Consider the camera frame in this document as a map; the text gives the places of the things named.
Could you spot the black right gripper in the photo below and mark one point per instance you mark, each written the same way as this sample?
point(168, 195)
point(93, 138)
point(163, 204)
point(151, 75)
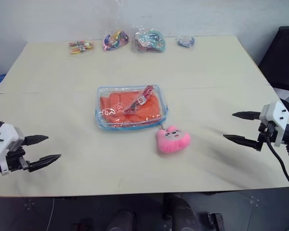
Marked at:
point(267, 134)

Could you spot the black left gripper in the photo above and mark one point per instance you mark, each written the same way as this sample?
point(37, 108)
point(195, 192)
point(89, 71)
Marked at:
point(15, 161)

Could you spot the clear blue-trimmed zipper pouch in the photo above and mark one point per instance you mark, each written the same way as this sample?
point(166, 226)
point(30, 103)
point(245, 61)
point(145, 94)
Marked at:
point(103, 125)

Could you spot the orange cloth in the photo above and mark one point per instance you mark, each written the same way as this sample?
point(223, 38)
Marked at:
point(115, 106)

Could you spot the red item plastic packet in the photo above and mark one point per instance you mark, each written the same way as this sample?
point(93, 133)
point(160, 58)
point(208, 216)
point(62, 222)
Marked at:
point(140, 99)

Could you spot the black chair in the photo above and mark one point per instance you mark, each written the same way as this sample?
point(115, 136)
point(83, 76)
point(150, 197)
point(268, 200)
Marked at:
point(283, 57)

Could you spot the black ribbed block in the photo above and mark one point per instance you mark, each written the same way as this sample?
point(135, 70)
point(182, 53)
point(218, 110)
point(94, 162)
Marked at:
point(214, 221)

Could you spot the small blue accessories packet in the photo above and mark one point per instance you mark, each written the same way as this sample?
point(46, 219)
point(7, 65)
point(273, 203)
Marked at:
point(185, 41)

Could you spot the large dark rounded shape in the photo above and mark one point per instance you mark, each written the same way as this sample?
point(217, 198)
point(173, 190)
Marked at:
point(181, 213)

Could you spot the orange hair clips packet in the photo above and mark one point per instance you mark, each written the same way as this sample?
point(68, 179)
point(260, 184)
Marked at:
point(80, 47)

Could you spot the black table leg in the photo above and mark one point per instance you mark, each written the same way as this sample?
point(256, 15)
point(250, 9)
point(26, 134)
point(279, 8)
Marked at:
point(166, 207)

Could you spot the large teal accessories packet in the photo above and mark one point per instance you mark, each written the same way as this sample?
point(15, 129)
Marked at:
point(148, 41)

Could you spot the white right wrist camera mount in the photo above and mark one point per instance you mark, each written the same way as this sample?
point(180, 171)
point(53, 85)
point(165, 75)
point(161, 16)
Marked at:
point(277, 113)

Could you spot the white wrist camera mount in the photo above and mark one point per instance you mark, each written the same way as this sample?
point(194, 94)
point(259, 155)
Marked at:
point(4, 137)
point(277, 113)

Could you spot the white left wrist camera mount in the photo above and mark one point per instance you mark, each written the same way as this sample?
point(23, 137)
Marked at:
point(4, 137)

